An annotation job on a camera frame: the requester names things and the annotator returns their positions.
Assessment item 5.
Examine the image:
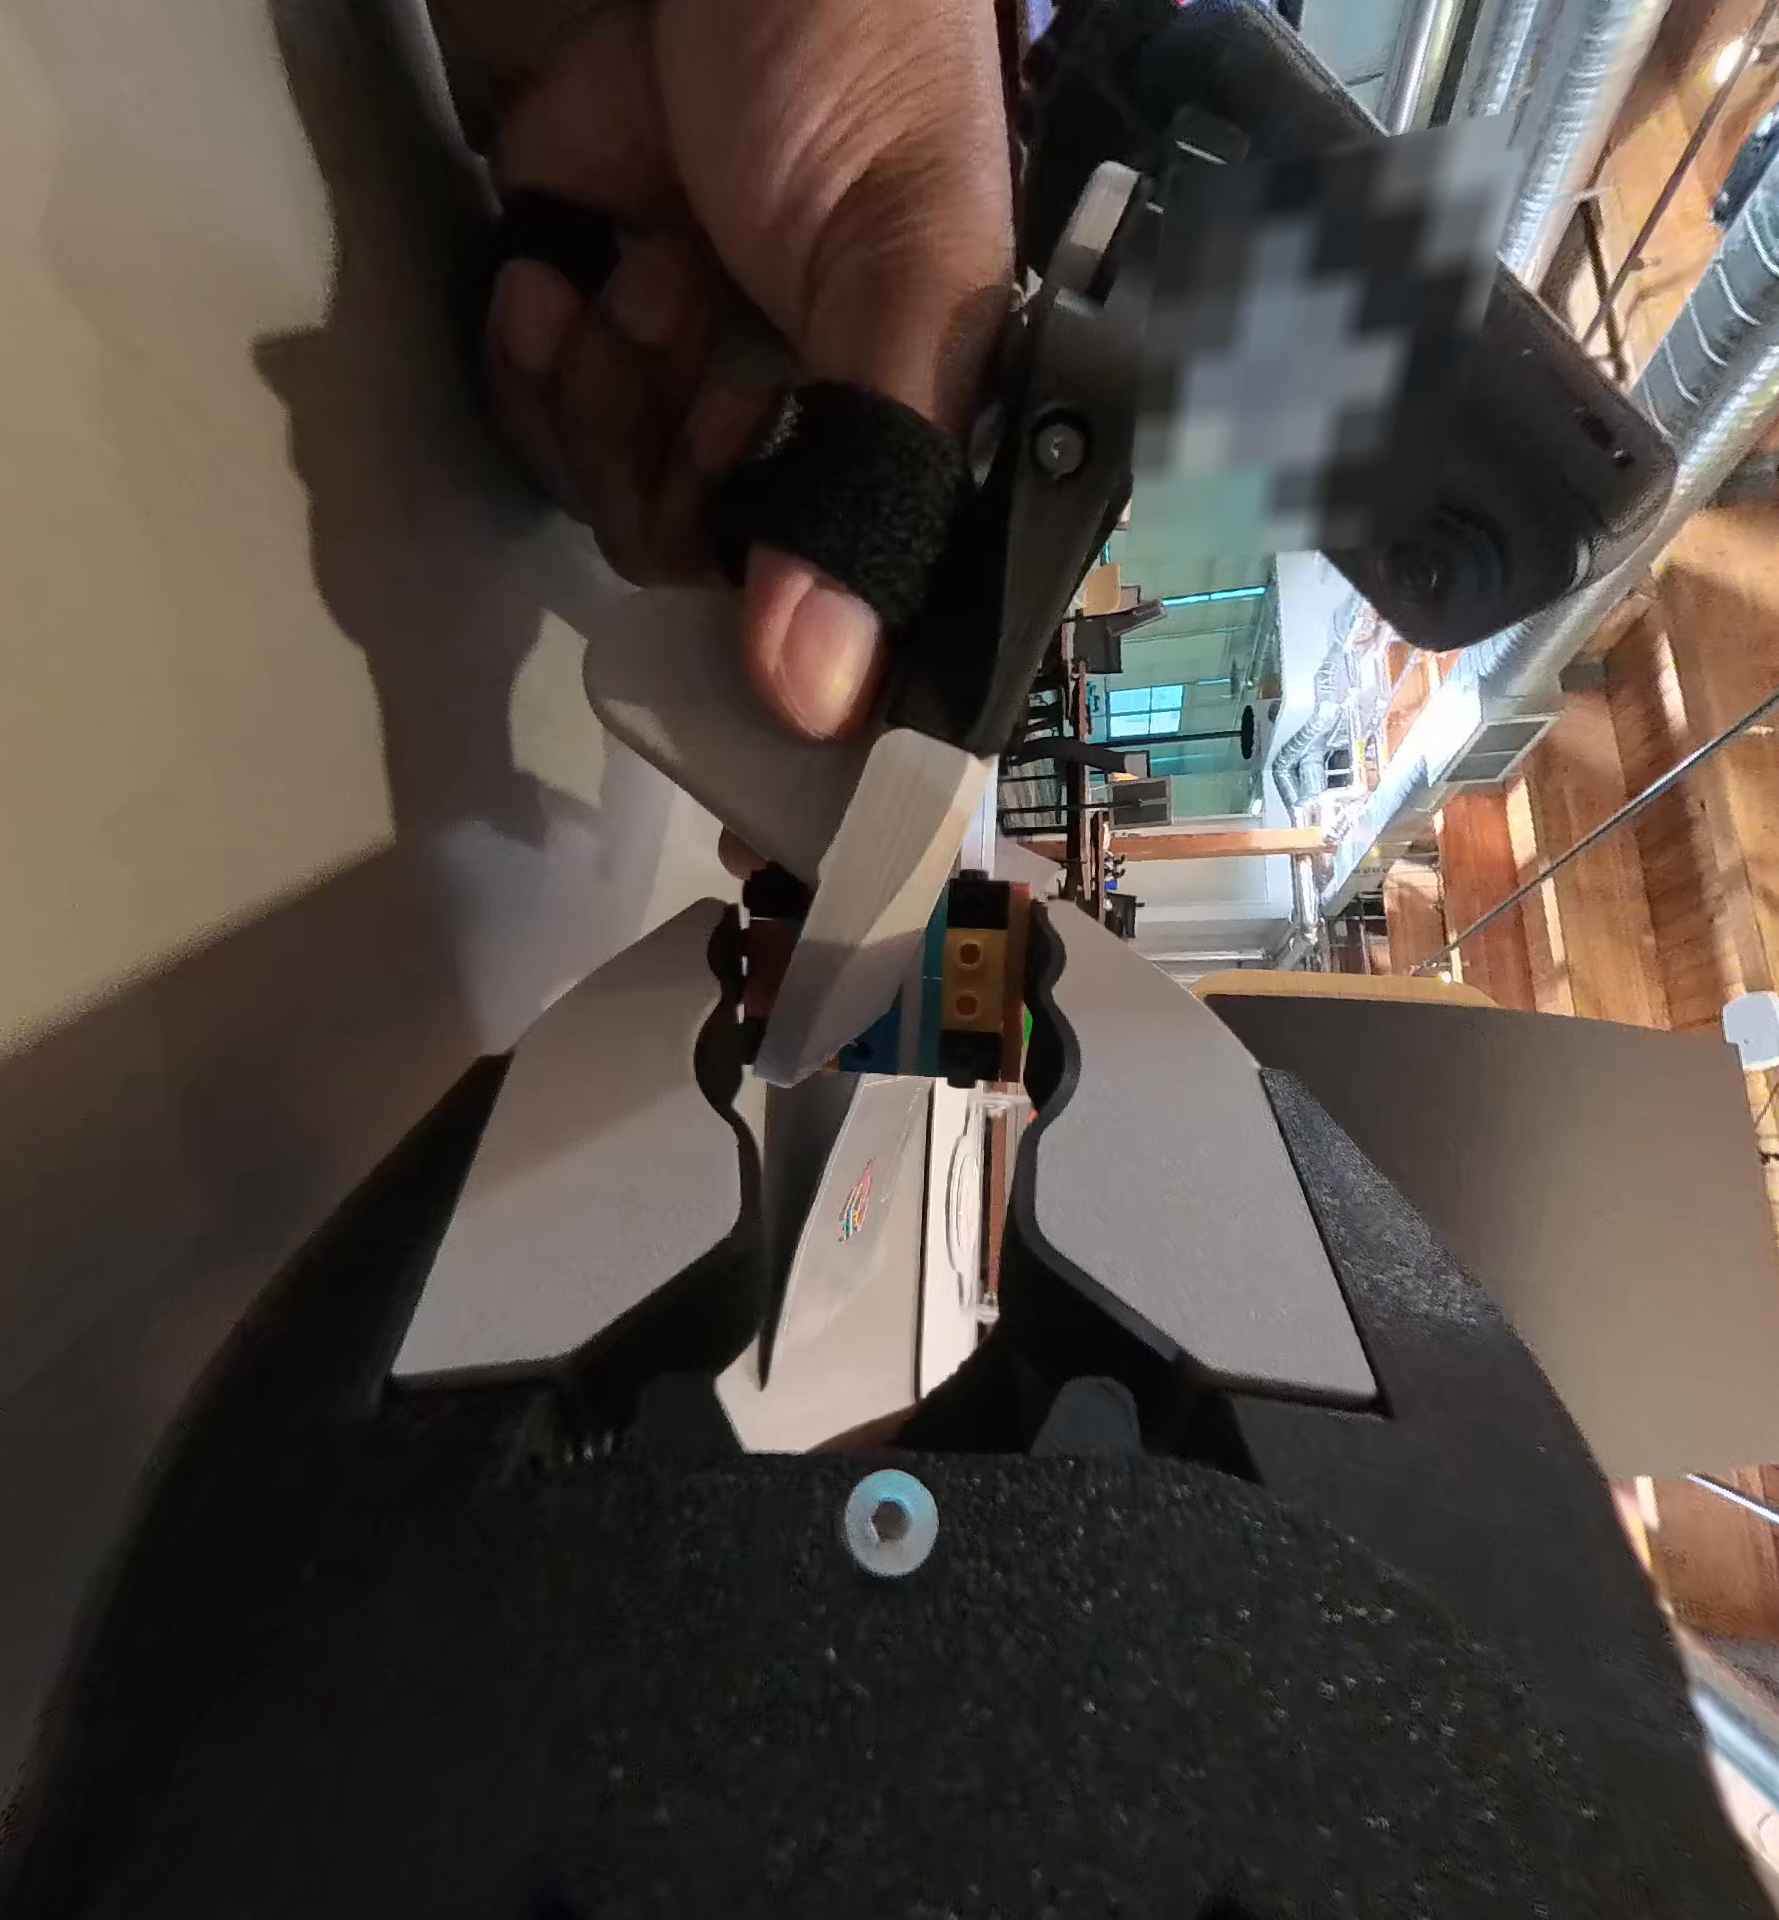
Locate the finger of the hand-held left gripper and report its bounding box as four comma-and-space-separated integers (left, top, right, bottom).
748, 728, 1003, 1092

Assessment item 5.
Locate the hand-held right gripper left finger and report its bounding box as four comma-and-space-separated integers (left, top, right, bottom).
391, 900, 770, 1389

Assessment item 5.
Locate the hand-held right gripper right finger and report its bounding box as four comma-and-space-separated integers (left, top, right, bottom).
1009, 900, 1383, 1411

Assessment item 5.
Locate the brown teal toy brick model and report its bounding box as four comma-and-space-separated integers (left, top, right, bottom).
740, 863, 1048, 1092

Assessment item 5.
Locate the grey instruction booklet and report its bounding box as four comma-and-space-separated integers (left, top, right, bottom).
756, 1068, 932, 1444

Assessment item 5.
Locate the white desk stand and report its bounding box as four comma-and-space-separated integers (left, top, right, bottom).
916, 1077, 1020, 1400

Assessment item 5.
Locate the grey desk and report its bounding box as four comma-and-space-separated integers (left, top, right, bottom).
0, 0, 830, 1920

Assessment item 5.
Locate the person's left hand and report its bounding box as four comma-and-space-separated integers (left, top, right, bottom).
482, 0, 1019, 743

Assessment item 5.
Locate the black floor lamp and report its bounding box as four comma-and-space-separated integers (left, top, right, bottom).
1032, 694, 1267, 756

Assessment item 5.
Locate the ceiling air vent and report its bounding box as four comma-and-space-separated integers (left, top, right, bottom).
1441, 709, 1561, 793

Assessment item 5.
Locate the silver air duct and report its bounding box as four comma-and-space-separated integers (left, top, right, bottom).
1428, 0, 1678, 286
1271, 82, 1779, 819

